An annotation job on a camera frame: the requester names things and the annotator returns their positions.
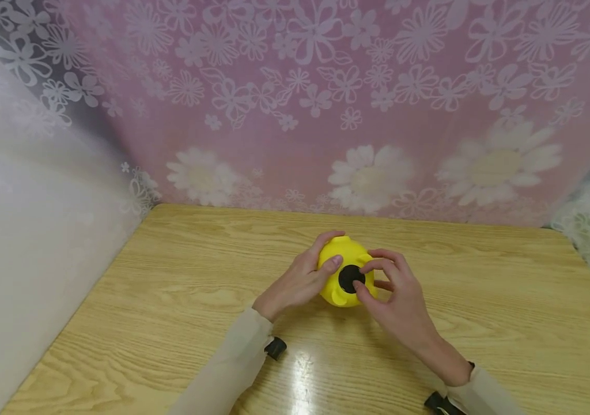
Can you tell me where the person's left hand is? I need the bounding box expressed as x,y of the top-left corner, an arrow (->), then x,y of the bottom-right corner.
252,231 -> 347,322

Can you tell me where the person's right hand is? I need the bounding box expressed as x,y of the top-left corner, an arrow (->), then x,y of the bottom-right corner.
353,248 -> 454,369

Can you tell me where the black round plug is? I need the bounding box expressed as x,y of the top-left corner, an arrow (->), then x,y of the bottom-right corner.
337,264 -> 367,295

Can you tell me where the yellow piggy bank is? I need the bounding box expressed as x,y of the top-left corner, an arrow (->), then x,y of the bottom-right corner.
316,235 -> 379,308

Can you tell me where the person's right forearm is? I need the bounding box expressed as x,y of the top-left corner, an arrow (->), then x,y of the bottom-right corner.
419,339 -> 528,415

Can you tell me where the person's left forearm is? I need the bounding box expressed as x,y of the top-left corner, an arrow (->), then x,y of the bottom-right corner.
168,307 -> 275,415

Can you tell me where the black wrist band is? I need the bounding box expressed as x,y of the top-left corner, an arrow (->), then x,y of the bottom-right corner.
264,337 -> 288,362
423,361 -> 476,415

